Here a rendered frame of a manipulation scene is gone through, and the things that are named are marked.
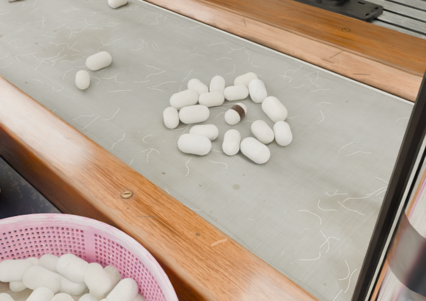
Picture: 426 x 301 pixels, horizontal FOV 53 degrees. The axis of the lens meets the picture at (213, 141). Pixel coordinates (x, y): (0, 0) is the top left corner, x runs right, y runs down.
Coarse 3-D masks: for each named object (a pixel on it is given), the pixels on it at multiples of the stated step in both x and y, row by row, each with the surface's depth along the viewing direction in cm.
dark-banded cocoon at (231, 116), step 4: (236, 104) 51; (240, 104) 51; (244, 108) 50; (228, 112) 50; (232, 112) 49; (236, 112) 50; (224, 116) 50; (228, 116) 50; (232, 116) 49; (236, 116) 49; (228, 120) 50; (232, 120) 49; (236, 120) 50; (232, 124) 50
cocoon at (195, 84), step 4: (192, 80) 55; (196, 80) 55; (188, 84) 55; (192, 84) 55; (196, 84) 54; (200, 84) 54; (204, 84) 54; (188, 88) 55; (192, 88) 54; (196, 88) 54; (200, 88) 54; (204, 88) 54; (200, 92) 54; (204, 92) 54
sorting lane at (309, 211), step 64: (0, 0) 82; (64, 0) 80; (128, 0) 79; (0, 64) 64; (64, 64) 63; (128, 64) 62; (192, 64) 61; (256, 64) 60; (128, 128) 51; (320, 128) 49; (384, 128) 49; (192, 192) 43; (256, 192) 43; (320, 192) 42; (384, 192) 42; (320, 256) 37
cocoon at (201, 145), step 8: (184, 136) 46; (192, 136) 46; (200, 136) 46; (184, 144) 46; (192, 144) 46; (200, 144) 46; (208, 144) 46; (184, 152) 47; (192, 152) 46; (200, 152) 46; (208, 152) 46
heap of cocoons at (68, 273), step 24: (0, 264) 37; (24, 264) 37; (48, 264) 38; (72, 264) 37; (96, 264) 37; (0, 288) 38; (24, 288) 38; (48, 288) 36; (72, 288) 37; (96, 288) 36; (120, 288) 35
